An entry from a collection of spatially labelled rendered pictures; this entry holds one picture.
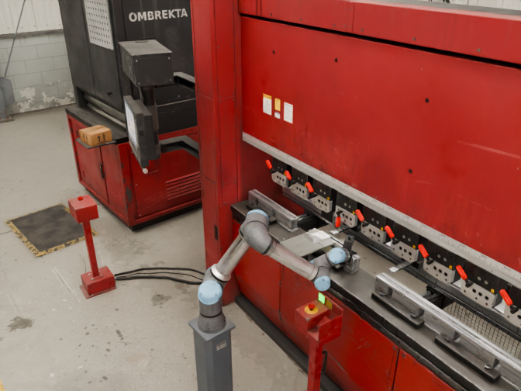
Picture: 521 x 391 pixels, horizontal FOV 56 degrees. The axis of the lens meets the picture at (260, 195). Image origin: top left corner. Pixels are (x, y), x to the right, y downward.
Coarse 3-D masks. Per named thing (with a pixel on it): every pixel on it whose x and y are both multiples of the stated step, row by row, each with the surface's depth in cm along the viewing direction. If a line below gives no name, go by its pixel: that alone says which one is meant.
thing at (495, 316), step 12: (288, 192) 354; (300, 204) 346; (312, 204) 334; (336, 228) 319; (360, 240) 303; (372, 240) 293; (384, 252) 288; (396, 264) 282; (420, 276) 269; (432, 276) 262; (444, 288) 257; (456, 288) 250; (456, 300) 252; (468, 300) 246; (480, 312) 243; (492, 312) 236; (492, 324) 238; (504, 324) 232; (516, 336) 228
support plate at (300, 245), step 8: (312, 232) 293; (288, 240) 285; (296, 240) 285; (304, 240) 285; (320, 240) 285; (328, 240) 285; (288, 248) 277; (296, 248) 277; (304, 248) 277; (312, 248) 277; (320, 248) 278
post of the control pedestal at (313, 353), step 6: (312, 348) 270; (318, 348) 269; (312, 354) 271; (318, 354) 271; (312, 360) 273; (318, 360) 273; (312, 366) 275; (318, 366) 275; (312, 372) 277; (318, 372) 278; (312, 378) 278; (318, 378) 280; (312, 384) 280; (318, 384) 282; (312, 390) 282; (318, 390) 285
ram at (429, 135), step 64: (256, 64) 299; (320, 64) 252; (384, 64) 217; (448, 64) 191; (512, 64) 176; (256, 128) 318; (320, 128) 264; (384, 128) 227; (448, 128) 198; (512, 128) 176; (384, 192) 237; (448, 192) 206; (512, 192) 182; (512, 256) 189
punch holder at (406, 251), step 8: (400, 224) 234; (392, 232) 239; (400, 232) 235; (408, 232) 231; (392, 240) 240; (400, 240) 236; (408, 240) 232; (416, 240) 228; (424, 240) 230; (392, 248) 242; (400, 248) 238; (408, 248) 233; (416, 248) 229; (400, 256) 239; (408, 256) 234; (416, 256) 232
